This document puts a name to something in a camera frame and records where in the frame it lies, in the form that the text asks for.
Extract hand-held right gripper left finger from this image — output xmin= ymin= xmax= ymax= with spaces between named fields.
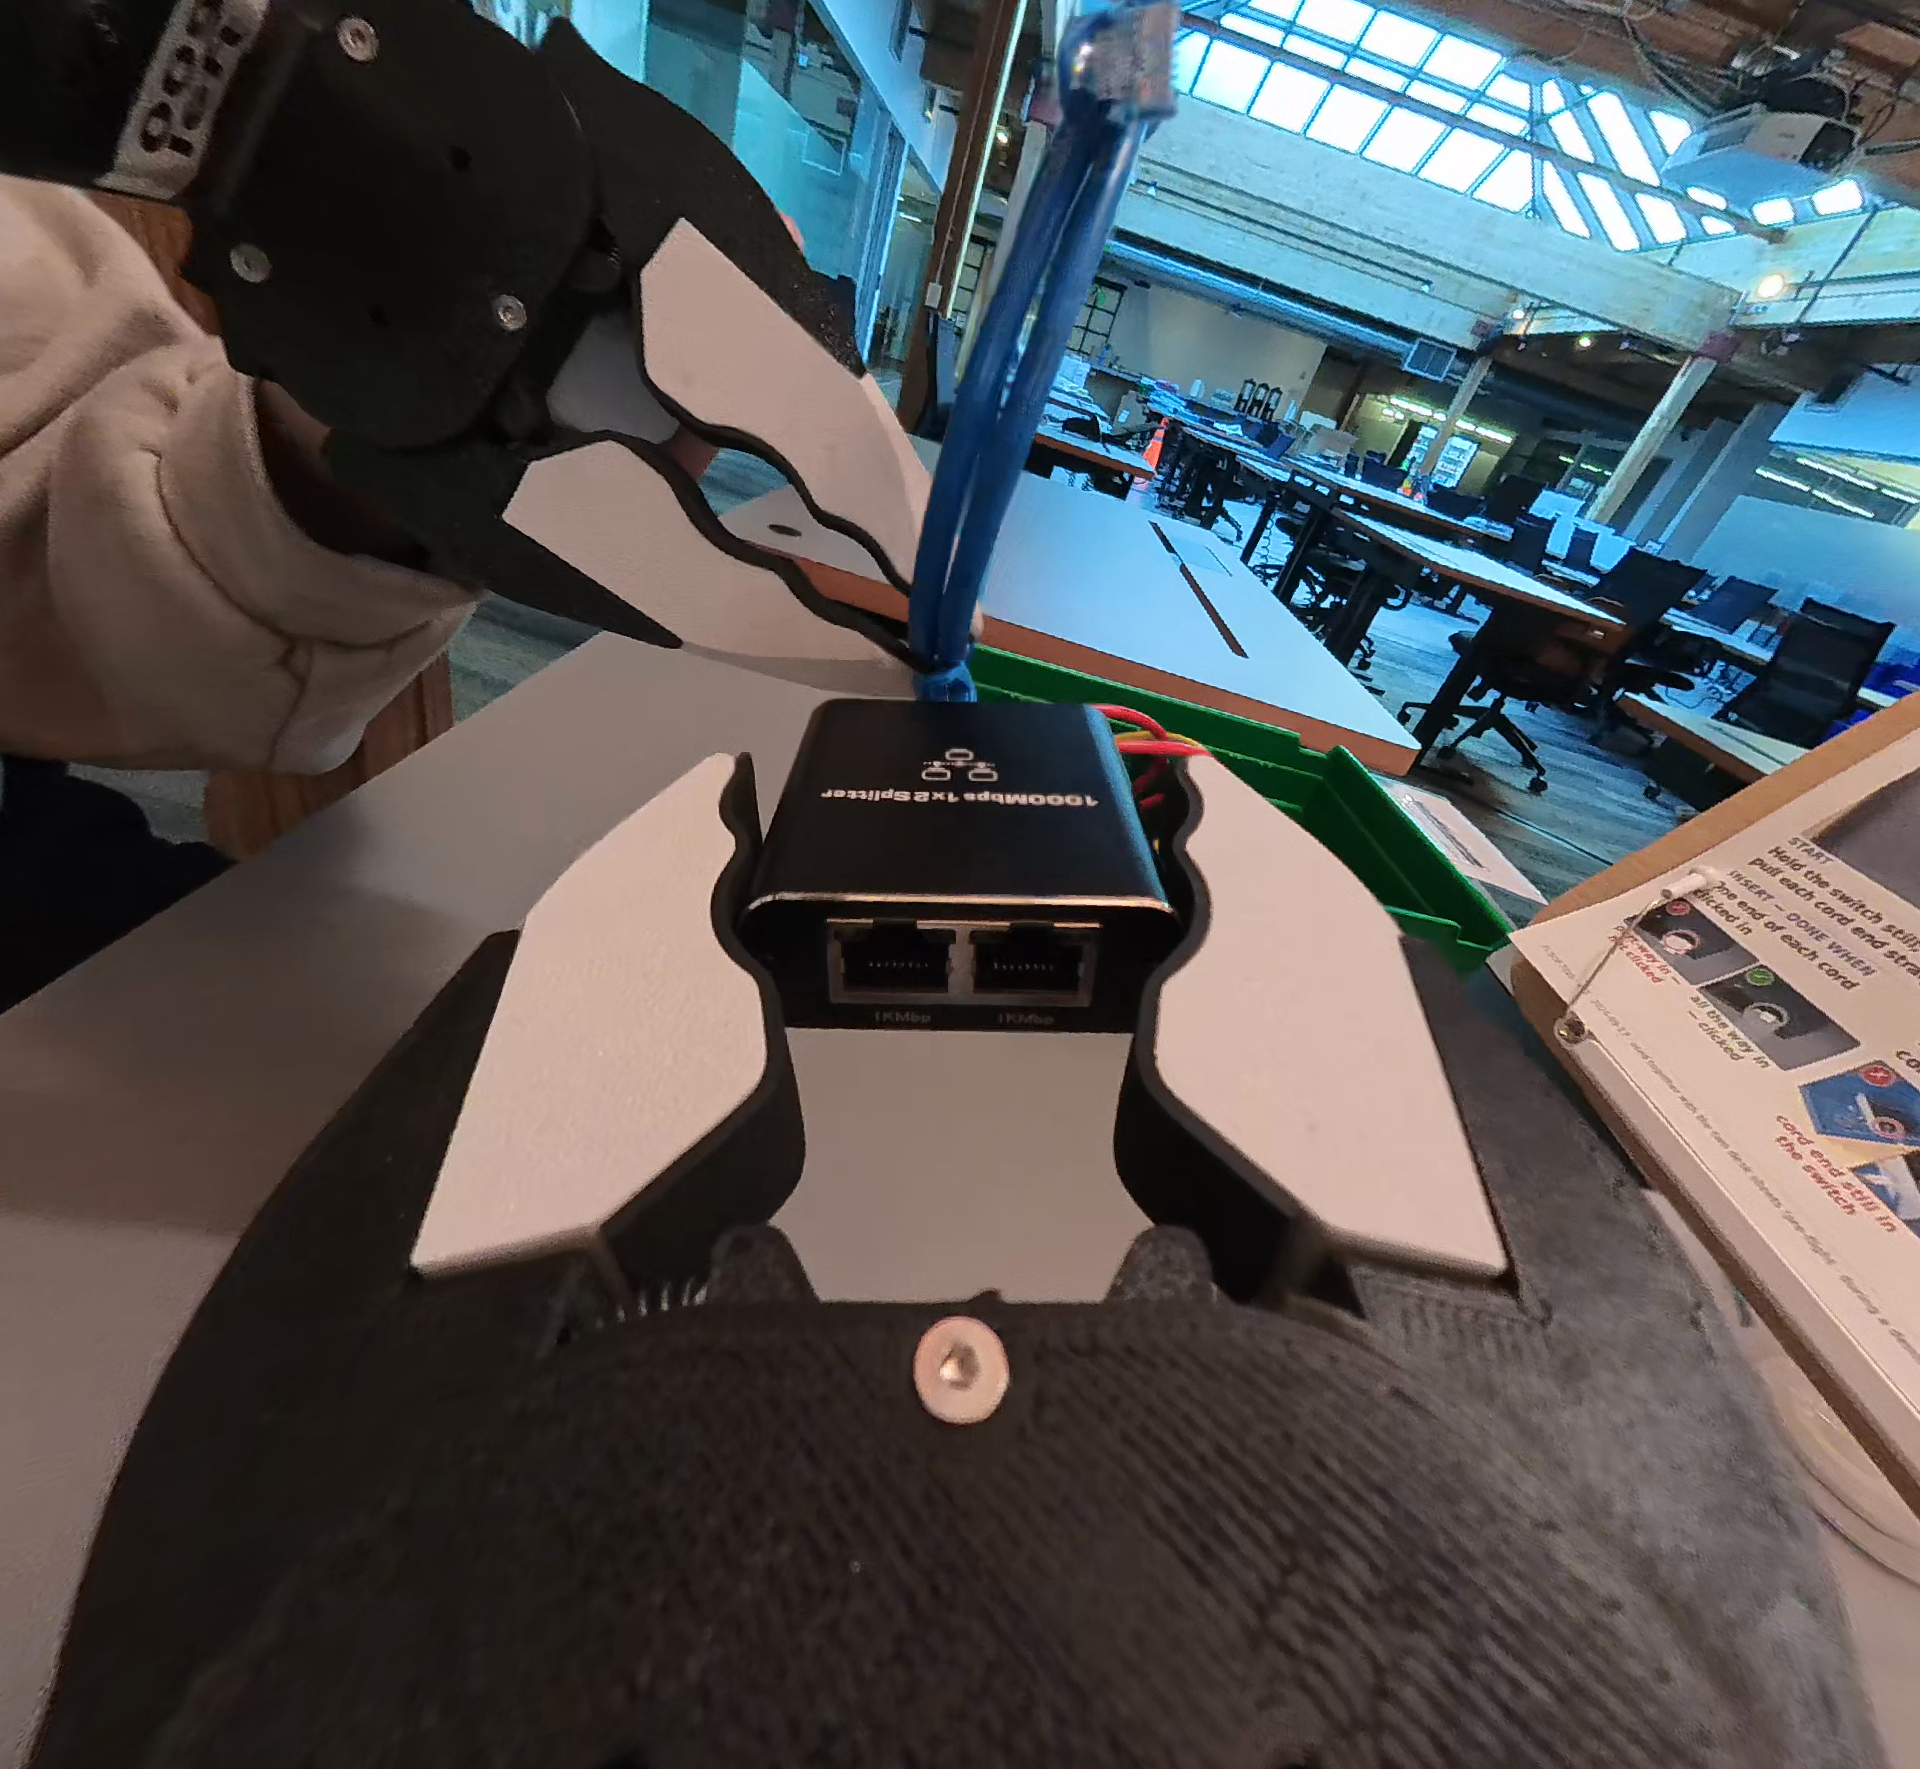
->
xmin=407 ymin=754 xmax=812 ymax=1276

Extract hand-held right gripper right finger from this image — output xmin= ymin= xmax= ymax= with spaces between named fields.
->
xmin=1115 ymin=754 xmax=1513 ymax=1298

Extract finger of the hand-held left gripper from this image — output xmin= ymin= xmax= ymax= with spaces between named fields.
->
xmin=501 ymin=420 xmax=922 ymax=667
xmin=636 ymin=217 xmax=936 ymax=590

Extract green plastic bin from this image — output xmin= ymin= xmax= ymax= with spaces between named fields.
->
xmin=967 ymin=648 xmax=1513 ymax=976

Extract blue ethernet cable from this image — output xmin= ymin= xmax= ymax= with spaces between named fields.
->
xmin=907 ymin=0 xmax=1187 ymax=707

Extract red ethernet cable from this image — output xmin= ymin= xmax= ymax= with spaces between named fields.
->
xmin=1105 ymin=707 xmax=1178 ymax=809

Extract black ethernet splitter box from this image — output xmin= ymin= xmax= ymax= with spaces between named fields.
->
xmin=739 ymin=693 xmax=1177 ymax=1035

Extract person's left forearm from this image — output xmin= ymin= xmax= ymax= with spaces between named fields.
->
xmin=0 ymin=168 xmax=484 ymax=773

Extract wood-edged office table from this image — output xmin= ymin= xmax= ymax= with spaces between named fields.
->
xmin=785 ymin=467 xmax=1421 ymax=782
xmin=1327 ymin=508 xmax=1629 ymax=773

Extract wooden support pillar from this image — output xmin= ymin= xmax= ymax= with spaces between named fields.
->
xmin=192 ymin=0 xmax=455 ymax=856

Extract printed instruction sheet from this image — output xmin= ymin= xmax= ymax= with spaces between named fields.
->
xmin=1513 ymin=735 xmax=1920 ymax=1461

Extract black office chair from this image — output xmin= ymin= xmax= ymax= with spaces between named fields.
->
xmin=1401 ymin=548 xmax=1707 ymax=795

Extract wooden instruction board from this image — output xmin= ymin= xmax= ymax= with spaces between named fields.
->
xmin=1510 ymin=693 xmax=1920 ymax=1516

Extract white board stand base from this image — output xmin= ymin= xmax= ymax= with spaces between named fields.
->
xmin=1779 ymin=1349 xmax=1920 ymax=1590

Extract ceiling projector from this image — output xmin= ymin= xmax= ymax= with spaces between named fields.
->
xmin=1660 ymin=94 xmax=1870 ymax=209

